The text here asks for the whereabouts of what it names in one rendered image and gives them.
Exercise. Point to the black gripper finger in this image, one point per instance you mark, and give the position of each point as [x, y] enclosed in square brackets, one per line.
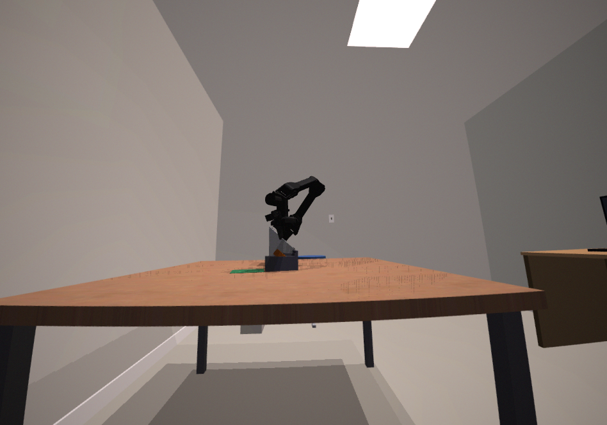
[286, 228]
[279, 231]

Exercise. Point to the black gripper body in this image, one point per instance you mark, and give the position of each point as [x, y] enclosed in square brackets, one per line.
[285, 219]

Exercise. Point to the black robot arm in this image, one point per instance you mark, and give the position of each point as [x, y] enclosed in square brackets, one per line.
[280, 197]

